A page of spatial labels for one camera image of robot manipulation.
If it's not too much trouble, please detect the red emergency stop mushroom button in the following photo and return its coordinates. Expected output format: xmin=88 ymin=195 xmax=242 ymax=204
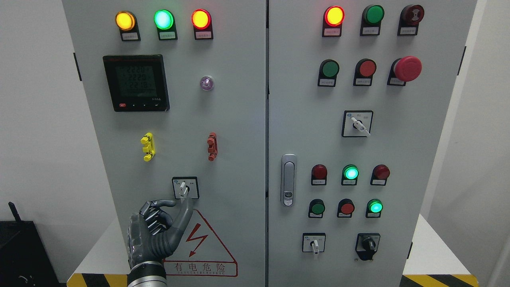
xmin=387 ymin=56 xmax=422 ymax=86

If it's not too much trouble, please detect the white rotary switch upper right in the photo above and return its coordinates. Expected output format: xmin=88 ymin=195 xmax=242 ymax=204
xmin=342 ymin=110 xmax=374 ymax=138

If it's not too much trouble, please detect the green lit indicator middle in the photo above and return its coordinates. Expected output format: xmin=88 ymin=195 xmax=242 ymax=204
xmin=341 ymin=165 xmax=359 ymax=185

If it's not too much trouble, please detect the red lit indicator light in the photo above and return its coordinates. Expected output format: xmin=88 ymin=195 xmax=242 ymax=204
xmin=191 ymin=9 xmax=214 ymax=40

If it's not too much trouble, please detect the green unlit top indicator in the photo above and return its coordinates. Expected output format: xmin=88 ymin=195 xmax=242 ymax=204
xmin=359 ymin=5 xmax=385 ymax=36

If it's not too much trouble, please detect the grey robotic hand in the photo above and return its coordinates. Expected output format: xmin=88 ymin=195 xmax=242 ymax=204
xmin=127 ymin=198 xmax=195 ymax=269

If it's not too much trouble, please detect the silver door latch handle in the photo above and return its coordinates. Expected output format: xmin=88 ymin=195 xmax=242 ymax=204
xmin=280 ymin=154 xmax=297 ymax=207

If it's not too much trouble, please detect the green push button upper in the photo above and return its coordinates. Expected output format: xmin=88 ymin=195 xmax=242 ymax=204
xmin=317 ymin=59 xmax=339 ymax=87

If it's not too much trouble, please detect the red push button lower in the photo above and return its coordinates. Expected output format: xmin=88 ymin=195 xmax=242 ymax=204
xmin=337 ymin=199 xmax=355 ymax=218

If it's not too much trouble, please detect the red lit light right door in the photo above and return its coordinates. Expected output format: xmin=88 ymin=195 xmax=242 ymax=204
xmin=322 ymin=6 xmax=345 ymax=37

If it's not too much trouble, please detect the grey left cabinet door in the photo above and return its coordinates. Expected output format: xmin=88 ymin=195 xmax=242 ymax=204
xmin=63 ymin=0 xmax=267 ymax=287

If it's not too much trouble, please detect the white rotary switch door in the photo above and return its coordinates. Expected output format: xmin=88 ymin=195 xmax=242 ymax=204
xmin=171 ymin=176 xmax=199 ymax=201

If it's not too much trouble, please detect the black box with antenna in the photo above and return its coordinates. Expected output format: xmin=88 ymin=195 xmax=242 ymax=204
xmin=0 ymin=202 xmax=60 ymax=287

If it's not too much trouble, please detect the green push button lower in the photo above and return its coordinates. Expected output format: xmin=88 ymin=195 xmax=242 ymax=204
xmin=308 ymin=199 xmax=326 ymax=218

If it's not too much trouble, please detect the grey right cabinet door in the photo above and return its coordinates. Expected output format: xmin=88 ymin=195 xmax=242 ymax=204
xmin=267 ymin=0 xmax=477 ymax=287

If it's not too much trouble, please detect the red electric hazard sticker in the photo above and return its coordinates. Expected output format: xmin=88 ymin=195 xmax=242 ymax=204
xmin=163 ymin=209 xmax=237 ymax=277

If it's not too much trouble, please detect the white platform with hazard stripes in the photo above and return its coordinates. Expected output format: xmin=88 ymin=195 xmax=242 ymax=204
xmin=67 ymin=213 xmax=480 ymax=287

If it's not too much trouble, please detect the black selector knob switch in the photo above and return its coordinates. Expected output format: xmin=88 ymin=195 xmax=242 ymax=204
xmin=355 ymin=233 xmax=381 ymax=260

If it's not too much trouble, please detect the grey cabinet door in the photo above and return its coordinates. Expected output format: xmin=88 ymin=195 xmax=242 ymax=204
xmin=63 ymin=0 xmax=267 ymax=287
xmin=267 ymin=0 xmax=477 ymax=287

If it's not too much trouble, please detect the dark red buzzer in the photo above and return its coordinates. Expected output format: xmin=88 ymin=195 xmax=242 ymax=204
xmin=397 ymin=5 xmax=424 ymax=36

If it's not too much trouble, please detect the yellow terminal connector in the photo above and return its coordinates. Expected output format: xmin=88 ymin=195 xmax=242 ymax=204
xmin=140 ymin=132 xmax=155 ymax=162

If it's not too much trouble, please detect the red push button upper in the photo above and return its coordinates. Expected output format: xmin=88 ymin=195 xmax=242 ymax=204
xmin=353 ymin=58 xmax=377 ymax=86

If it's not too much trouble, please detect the dark red indicator right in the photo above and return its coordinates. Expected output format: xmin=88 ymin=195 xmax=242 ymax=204
xmin=370 ymin=165 xmax=390 ymax=186

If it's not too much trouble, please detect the green lit indicator light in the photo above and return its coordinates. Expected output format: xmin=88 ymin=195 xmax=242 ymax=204
xmin=153 ymin=9 xmax=177 ymax=41

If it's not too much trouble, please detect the clear round light bulb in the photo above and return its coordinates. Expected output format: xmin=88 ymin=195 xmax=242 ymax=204
xmin=199 ymin=76 xmax=214 ymax=92

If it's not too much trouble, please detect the red terminal connector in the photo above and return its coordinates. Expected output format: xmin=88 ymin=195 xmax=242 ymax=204
xmin=206 ymin=132 xmax=218 ymax=161

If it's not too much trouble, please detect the white rotary switch lower right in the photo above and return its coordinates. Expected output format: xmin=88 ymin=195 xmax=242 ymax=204
xmin=301 ymin=232 xmax=326 ymax=255

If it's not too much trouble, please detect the green lit button lower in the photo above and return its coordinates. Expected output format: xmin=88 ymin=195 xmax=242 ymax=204
xmin=365 ymin=199 xmax=384 ymax=218

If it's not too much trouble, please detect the green push button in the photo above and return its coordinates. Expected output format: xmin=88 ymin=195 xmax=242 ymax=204
xmin=317 ymin=59 xmax=339 ymax=87
xmin=308 ymin=199 xmax=326 ymax=218

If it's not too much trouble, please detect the yellow indicator light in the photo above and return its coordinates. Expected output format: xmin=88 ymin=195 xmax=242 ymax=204
xmin=115 ymin=10 xmax=141 ymax=41

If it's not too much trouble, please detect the black digital power meter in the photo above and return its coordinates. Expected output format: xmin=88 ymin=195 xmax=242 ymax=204
xmin=103 ymin=54 xmax=171 ymax=112

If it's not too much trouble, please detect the dark red indicator left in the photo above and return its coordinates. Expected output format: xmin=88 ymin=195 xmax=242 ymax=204
xmin=311 ymin=165 xmax=328 ymax=186

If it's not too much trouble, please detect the dark red indicator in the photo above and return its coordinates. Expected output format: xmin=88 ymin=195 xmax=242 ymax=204
xmin=370 ymin=165 xmax=390 ymax=186
xmin=311 ymin=165 xmax=328 ymax=186

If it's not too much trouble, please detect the red push button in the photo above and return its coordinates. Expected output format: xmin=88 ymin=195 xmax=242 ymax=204
xmin=337 ymin=199 xmax=355 ymax=218
xmin=353 ymin=58 xmax=377 ymax=86

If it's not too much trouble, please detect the white rotary switch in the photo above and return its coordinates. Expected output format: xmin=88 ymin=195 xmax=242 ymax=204
xmin=342 ymin=110 xmax=374 ymax=138
xmin=301 ymin=232 xmax=326 ymax=255

